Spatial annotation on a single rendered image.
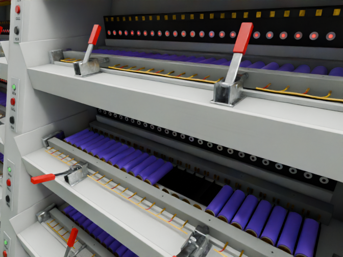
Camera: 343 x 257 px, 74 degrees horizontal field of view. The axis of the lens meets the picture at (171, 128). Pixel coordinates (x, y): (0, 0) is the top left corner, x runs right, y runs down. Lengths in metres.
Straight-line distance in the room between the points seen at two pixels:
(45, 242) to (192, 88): 0.51
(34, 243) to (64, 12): 0.54
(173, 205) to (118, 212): 0.09
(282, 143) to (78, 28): 0.54
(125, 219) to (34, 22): 0.44
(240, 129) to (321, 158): 0.08
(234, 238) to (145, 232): 0.12
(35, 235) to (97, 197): 0.29
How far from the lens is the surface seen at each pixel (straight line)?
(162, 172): 0.43
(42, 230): 0.69
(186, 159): 0.45
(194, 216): 0.34
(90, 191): 0.45
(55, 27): 0.62
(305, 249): 0.35
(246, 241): 0.33
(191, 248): 0.31
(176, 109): 0.28
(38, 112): 0.61
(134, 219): 0.38
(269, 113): 0.24
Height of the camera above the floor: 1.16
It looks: 10 degrees down
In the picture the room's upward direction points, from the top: 10 degrees clockwise
